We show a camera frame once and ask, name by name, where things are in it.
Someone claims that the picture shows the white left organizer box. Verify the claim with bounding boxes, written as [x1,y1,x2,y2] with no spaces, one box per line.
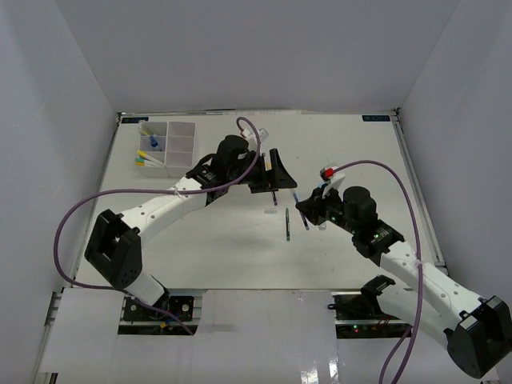
[135,120,169,178]

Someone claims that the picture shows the green highlighter pen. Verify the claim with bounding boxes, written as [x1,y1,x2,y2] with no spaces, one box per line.
[285,207,290,242]

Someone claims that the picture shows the white front cover panel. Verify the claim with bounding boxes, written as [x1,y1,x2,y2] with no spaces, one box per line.
[39,289,405,383]

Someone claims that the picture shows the black table logo label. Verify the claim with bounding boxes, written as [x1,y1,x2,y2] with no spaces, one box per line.
[121,117,149,124]
[362,114,390,122]

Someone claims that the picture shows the white right organizer box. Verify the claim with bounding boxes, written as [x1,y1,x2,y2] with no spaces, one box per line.
[164,122,196,178]

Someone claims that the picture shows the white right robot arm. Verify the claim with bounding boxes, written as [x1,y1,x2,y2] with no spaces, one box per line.
[296,186,511,379]

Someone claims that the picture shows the black left table logo label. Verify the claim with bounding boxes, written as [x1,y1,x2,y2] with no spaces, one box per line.
[121,117,149,124]

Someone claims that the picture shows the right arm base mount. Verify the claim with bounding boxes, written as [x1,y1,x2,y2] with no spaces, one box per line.
[327,275,410,339]

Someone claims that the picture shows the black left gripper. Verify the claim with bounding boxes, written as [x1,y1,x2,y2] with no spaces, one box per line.
[227,149,296,194]

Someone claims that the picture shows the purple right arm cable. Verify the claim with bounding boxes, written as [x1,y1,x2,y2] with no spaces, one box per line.
[334,159,425,384]

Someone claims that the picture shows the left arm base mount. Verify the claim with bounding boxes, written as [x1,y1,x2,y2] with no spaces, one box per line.
[118,294,199,336]

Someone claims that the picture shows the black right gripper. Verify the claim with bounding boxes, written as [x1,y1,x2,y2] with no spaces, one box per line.
[297,183,358,235]

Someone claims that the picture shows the aluminium table edge rail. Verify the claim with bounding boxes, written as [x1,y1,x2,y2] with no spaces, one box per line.
[390,108,450,276]

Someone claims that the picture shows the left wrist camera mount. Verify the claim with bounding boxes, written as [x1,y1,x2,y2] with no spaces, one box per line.
[247,128,269,142]

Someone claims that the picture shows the white marker yellow cap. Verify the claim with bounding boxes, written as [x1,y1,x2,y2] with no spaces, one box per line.
[137,150,162,165]

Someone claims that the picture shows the white marker orange cap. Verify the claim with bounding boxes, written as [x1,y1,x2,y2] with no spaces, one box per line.
[134,158,162,167]

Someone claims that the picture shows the white organizer box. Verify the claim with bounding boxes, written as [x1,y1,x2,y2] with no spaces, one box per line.
[164,122,196,178]
[135,120,169,178]

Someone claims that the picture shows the thin yellow highlighter pen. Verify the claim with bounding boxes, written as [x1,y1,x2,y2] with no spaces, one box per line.
[138,121,154,136]

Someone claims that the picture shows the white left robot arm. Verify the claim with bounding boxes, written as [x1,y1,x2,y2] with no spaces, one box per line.
[85,135,297,319]

